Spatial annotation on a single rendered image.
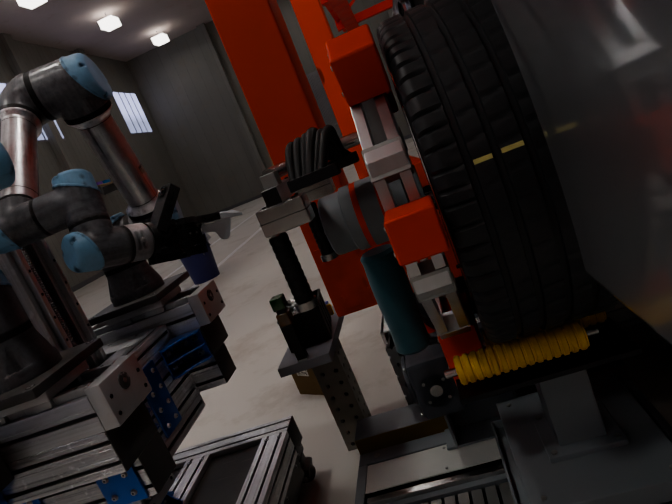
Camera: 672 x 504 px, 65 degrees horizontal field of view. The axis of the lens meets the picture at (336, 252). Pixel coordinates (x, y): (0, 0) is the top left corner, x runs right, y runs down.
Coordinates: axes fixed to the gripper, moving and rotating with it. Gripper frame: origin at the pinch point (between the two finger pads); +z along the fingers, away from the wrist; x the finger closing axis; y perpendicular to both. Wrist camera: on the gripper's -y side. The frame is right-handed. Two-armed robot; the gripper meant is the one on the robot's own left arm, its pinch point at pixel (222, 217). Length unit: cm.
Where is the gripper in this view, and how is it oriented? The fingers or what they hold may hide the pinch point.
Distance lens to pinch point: 124.6
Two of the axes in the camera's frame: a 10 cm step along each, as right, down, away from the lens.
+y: 2.4, 9.7, 0.3
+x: 7.3, -1.6, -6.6
